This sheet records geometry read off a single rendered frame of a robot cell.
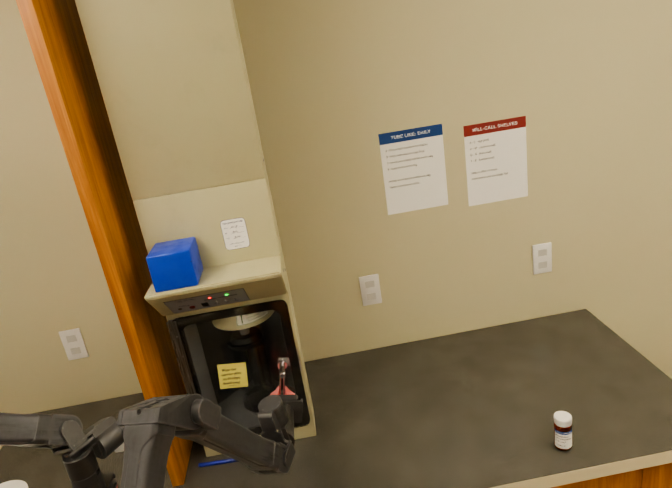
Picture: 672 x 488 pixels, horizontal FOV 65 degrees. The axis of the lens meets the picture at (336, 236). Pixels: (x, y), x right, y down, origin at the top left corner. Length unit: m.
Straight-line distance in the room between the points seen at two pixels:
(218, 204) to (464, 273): 0.99
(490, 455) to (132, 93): 1.24
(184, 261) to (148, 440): 0.50
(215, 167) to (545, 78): 1.11
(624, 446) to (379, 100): 1.17
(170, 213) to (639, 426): 1.32
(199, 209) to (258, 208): 0.14
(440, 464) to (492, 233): 0.82
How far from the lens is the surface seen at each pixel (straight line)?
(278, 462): 1.25
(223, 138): 1.29
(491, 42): 1.83
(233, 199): 1.32
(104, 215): 1.32
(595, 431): 1.63
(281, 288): 1.33
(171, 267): 1.28
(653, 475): 1.70
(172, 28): 1.29
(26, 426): 1.22
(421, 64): 1.76
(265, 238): 1.34
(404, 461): 1.53
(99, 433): 1.29
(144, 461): 0.88
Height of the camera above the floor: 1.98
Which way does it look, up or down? 19 degrees down
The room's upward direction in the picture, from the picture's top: 9 degrees counter-clockwise
